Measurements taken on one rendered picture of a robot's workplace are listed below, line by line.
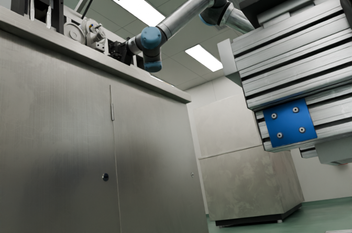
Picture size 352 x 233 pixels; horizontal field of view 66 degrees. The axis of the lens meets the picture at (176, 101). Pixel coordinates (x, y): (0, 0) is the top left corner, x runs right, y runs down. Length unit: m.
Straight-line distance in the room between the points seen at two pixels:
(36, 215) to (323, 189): 4.94
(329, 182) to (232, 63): 4.75
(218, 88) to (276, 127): 5.41
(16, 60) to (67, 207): 0.36
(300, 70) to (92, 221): 0.59
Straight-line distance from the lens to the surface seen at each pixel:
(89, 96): 0.83
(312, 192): 5.34
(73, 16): 1.90
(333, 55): 0.59
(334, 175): 5.30
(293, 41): 0.62
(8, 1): 1.33
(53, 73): 0.78
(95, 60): 0.86
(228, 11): 1.30
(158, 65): 1.12
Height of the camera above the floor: 0.43
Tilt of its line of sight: 20 degrees up
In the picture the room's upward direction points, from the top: 9 degrees counter-clockwise
